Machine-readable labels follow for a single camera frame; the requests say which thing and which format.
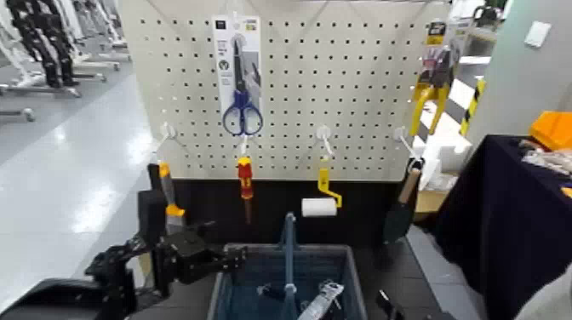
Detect yellow handled paint roller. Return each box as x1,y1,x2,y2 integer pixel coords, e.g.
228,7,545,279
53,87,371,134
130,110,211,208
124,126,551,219
301,167,344,219

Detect white scissors packaging card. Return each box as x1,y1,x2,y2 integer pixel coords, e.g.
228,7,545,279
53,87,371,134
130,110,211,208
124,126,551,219
212,15,264,135

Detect grey blue plastic crate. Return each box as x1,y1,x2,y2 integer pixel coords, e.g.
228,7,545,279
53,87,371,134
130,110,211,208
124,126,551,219
206,242,369,320

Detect small dark crate item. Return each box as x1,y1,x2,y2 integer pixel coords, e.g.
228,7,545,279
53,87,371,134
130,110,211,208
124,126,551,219
256,283,287,301

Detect black cloth covered table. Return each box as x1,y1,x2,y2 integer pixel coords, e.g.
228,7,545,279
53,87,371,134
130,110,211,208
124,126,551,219
431,134,572,320

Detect wooden handled dark trowel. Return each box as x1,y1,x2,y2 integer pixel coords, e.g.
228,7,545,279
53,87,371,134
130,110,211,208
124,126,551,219
381,158,426,246

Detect blue handled scissors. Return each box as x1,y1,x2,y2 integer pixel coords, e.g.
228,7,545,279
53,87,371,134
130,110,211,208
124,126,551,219
222,37,265,136

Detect orange plastic box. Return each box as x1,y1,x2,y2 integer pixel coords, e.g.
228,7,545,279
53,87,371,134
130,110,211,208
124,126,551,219
529,111,572,152

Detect pliers packaging card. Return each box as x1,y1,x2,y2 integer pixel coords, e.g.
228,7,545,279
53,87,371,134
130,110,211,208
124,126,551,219
421,20,461,86

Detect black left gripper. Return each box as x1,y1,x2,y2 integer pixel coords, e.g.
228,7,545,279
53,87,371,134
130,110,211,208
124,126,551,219
152,223,248,298

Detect red yellow screwdriver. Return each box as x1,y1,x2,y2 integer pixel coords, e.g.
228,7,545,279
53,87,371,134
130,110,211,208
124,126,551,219
237,156,255,226

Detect white foam block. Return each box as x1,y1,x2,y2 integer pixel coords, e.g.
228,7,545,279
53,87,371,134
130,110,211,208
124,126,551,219
410,100,473,189

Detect white wall switch plate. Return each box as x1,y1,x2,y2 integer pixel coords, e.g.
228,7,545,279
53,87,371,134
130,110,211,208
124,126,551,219
523,20,552,49

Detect packaged tool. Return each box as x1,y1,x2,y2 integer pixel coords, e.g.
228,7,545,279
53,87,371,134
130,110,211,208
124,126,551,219
296,280,345,320

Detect white metal stand frame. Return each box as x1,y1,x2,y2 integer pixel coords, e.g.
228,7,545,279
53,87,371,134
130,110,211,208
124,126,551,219
0,0,135,123

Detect orange grey paint brush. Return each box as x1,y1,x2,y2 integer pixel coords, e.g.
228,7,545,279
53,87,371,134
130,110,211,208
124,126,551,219
158,161,186,236

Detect beige pegboard panel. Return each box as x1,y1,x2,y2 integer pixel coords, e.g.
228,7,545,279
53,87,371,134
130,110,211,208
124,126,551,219
119,0,452,182

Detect clear plastic bag pile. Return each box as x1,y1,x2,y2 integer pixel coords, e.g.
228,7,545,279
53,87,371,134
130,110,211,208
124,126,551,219
520,140,572,176

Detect yellow handled pliers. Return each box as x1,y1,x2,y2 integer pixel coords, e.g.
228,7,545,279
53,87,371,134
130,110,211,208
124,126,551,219
409,46,452,137

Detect brown cardboard box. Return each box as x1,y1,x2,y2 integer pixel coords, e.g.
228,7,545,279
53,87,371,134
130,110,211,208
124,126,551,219
415,189,450,214

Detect black background robot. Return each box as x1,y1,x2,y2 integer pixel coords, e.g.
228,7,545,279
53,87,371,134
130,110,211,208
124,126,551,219
6,0,76,89

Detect blue crate carry handle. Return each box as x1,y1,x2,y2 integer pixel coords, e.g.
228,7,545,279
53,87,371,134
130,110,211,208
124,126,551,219
277,212,298,320

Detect yellow black striped post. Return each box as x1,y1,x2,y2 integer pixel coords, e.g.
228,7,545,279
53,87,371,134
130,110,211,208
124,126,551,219
459,77,487,137

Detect white background shelf unit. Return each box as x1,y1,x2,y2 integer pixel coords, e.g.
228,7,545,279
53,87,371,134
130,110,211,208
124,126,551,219
451,0,511,86

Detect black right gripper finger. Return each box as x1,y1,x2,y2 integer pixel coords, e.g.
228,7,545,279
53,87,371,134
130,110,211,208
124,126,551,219
377,289,408,320

